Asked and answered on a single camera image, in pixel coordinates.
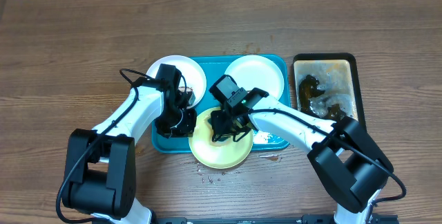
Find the teal plastic tray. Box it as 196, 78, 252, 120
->
151, 54, 291, 153

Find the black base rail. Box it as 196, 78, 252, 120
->
92, 213, 400, 224

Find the yellow plate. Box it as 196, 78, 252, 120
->
189, 107, 253, 169

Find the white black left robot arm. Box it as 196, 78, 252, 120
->
56, 77, 201, 223

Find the yellow green sponge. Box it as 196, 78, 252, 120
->
208, 117, 230, 142

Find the white plate with sauce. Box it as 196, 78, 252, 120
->
146, 55, 206, 109
225, 55, 285, 100

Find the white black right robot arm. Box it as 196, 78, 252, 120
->
209, 85, 394, 223

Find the black tray of dirty water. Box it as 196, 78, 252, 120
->
293, 53, 366, 127

